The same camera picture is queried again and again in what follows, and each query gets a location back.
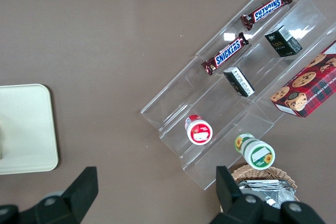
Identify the small black carton box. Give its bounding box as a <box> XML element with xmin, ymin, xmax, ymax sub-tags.
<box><xmin>264</xmin><ymin>25</ymin><xmax>303</xmax><ymax>58</ymax></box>
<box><xmin>223</xmin><ymin>66</ymin><xmax>255</xmax><ymax>98</ymax></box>

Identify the Snickers chocolate bar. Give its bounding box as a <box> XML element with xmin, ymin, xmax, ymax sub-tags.
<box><xmin>240</xmin><ymin>0</ymin><xmax>293</xmax><ymax>31</ymax></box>
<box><xmin>201</xmin><ymin>32</ymin><xmax>249</xmax><ymax>77</ymax></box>

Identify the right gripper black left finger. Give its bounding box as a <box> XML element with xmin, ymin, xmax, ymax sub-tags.
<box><xmin>34</xmin><ymin>166</ymin><xmax>99</xmax><ymax>224</ymax></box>

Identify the clear acrylic stepped display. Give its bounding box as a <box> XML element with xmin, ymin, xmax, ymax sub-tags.
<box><xmin>140</xmin><ymin>0</ymin><xmax>336</xmax><ymax>191</ymax></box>

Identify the green sunflower yogurt cup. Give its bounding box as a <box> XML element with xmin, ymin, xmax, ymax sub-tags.
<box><xmin>234</xmin><ymin>133</ymin><xmax>276</xmax><ymax>170</ymax></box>

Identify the beige plastic tray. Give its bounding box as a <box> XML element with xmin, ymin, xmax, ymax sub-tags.
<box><xmin>0</xmin><ymin>83</ymin><xmax>59</xmax><ymax>175</ymax></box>

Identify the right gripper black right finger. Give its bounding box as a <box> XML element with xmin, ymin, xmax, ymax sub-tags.
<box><xmin>209</xmin><ymin>165</ymin><xmax>266</xmax><ymax>224</ymax></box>

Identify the stack of foil trays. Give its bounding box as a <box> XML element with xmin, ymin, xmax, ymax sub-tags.
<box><xmin>237</xmin><ymin>178</ymin><xmax>298</xmax><ymax>210</ymax></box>

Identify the oval light wicker basket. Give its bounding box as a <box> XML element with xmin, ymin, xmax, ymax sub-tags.
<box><xmin>230</xmin><ymin>165</ymin><xmax>300</xmax><ymax>209</ymax></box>

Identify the red strawberry yogurt cup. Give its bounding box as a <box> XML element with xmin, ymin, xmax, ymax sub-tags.
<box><xmin>184</xmin><ymin>114</ymin><xmax>213</xmax><ymax>146</ymax></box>

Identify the red plaid cookie box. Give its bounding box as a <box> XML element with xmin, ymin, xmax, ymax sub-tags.
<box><xmin>270</xmin><ymin>40</ymin><xmax>336</xmax><ymax>119</ymax></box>

